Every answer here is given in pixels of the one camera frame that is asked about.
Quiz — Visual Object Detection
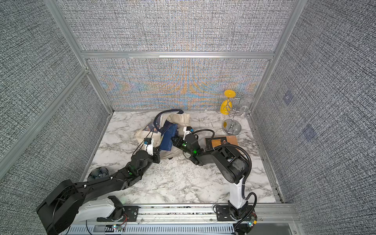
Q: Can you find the yellow wine glass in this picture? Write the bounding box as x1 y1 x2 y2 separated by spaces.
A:
220 90 236 115

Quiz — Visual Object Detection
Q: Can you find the clear wine glass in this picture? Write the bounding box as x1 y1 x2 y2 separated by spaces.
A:
240 95 255 118

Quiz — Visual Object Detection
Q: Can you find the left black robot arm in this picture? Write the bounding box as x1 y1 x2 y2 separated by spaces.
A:
36 147 160 235

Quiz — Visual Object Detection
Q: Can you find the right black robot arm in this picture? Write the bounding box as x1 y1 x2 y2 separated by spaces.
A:
171 134 255 221

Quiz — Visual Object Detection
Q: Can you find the blue book stack in bag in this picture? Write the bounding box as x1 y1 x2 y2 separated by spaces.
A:
160 124 178 151

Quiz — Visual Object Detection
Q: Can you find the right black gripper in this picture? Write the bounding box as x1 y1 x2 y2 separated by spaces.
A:
170 136 194 158

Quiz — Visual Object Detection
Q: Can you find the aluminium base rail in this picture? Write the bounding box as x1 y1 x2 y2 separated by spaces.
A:
63 203 304 235

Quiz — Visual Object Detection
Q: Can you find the dark round cup cluster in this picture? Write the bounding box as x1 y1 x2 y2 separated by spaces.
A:
87 167 109 182

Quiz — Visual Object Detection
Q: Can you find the cream canvas tote bag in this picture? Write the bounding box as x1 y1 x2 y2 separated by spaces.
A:
135 109 191 158

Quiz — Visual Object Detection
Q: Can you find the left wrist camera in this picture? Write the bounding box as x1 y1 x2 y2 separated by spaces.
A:
144 137 154 156

